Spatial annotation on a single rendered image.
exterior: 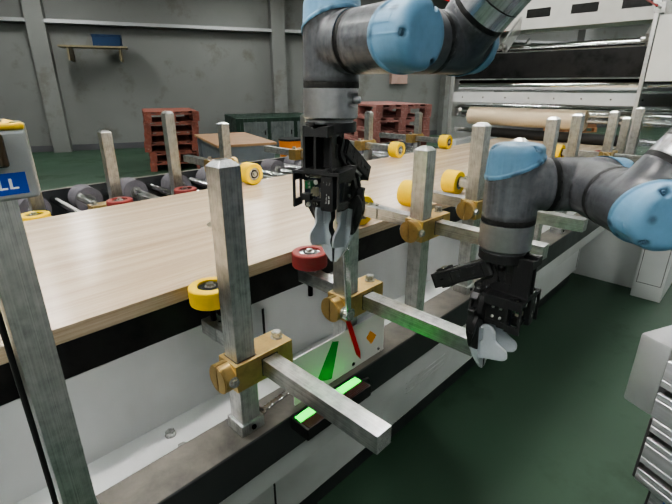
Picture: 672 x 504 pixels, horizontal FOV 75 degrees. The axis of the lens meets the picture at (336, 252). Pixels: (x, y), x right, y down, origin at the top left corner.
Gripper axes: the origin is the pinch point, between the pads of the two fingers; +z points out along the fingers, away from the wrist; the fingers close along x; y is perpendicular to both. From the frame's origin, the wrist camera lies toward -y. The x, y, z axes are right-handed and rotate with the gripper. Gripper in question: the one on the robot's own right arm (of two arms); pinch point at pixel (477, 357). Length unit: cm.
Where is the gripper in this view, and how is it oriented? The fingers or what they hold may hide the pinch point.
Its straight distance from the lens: 79.4
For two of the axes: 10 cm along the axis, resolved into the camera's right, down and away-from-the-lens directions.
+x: 6.9, -2.6, 6.7
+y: 7.2, 2.3, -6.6
